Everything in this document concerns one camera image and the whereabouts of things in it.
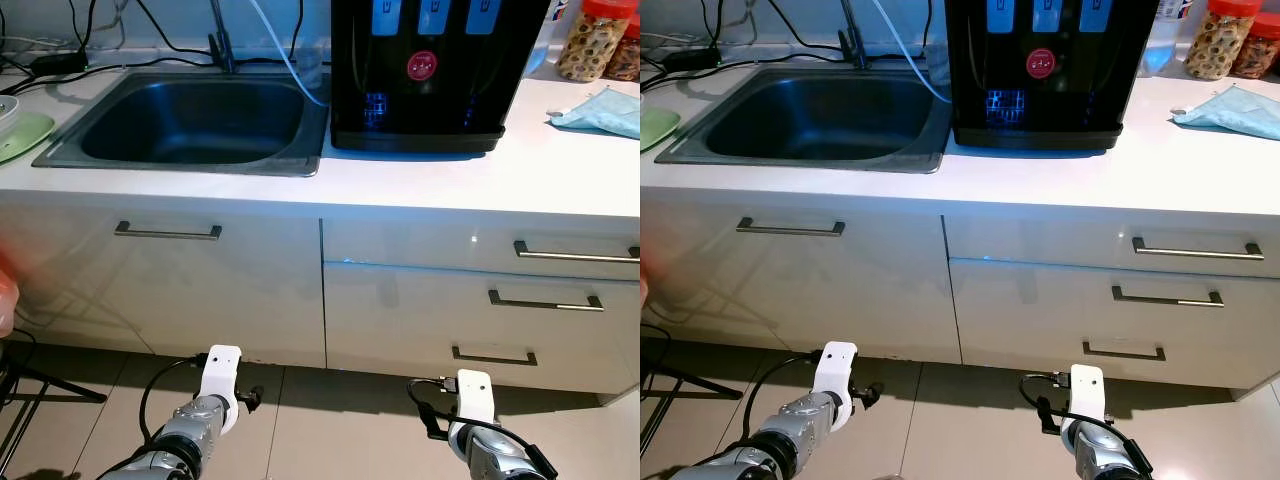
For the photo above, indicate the green plate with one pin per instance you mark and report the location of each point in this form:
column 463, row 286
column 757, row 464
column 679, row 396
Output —
column 657, row 130
column 25, row 138

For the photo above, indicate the white bowl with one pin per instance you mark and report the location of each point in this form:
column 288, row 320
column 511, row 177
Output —
column 7, row 112

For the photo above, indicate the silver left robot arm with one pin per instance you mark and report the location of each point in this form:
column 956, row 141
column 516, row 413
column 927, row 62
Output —
column 800, row 425
column 185, row 430

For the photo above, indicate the white cabinet door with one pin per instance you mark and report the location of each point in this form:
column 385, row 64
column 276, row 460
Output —
column 860, row 300
column 230, row 300

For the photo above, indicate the deep white drawer front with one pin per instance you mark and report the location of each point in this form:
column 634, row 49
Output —
column 400, row 360
column 1030, row 355
column 1030, row 292
column 400, row 295

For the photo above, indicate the black metal stand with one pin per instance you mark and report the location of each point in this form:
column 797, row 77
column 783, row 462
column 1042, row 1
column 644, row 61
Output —
column 700, row 383
column 60, row 390

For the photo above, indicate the shallow white drawer front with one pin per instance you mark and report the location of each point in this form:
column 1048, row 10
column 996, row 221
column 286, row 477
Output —
column 1040, row 238
column 420, row 240

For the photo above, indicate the stainless steel sink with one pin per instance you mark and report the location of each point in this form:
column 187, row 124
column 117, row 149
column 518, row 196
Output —
column 190, row 120
column 815, row 118

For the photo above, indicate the black water dispenser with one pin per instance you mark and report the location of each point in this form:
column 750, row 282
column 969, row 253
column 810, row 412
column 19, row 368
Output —
column 430, row 100
column 1050, row 100

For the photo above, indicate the chrome sink faucet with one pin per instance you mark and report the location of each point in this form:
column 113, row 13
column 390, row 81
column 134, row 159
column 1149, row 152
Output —
column 222, row 50
column 852, row 48

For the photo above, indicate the black power adapter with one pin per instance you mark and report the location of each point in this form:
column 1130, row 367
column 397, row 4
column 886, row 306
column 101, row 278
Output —
column 58, row 63
column 692, row 59

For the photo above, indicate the light blue cloth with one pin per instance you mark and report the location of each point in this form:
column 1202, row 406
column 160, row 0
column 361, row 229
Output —
column 1235, row 110
column 605, row 112

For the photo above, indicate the dark snack jar red lid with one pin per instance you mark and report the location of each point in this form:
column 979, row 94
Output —
column 628, row 60
column 1260, row 55

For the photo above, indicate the clear plastic bottle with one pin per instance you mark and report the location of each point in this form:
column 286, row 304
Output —
column 1165, row 45
column 540, row 55

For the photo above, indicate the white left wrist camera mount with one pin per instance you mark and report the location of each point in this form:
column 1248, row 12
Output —
column 835, row 370
column 220, row 375

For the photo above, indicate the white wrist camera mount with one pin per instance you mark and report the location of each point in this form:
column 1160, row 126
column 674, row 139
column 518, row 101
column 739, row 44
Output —
column 475, row 395
column 1087, row 390
column 835, row 370
column 220, row 375

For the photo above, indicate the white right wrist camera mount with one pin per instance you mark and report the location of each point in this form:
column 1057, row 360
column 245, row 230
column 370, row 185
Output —
column 1087, row 390
column 475, row 395

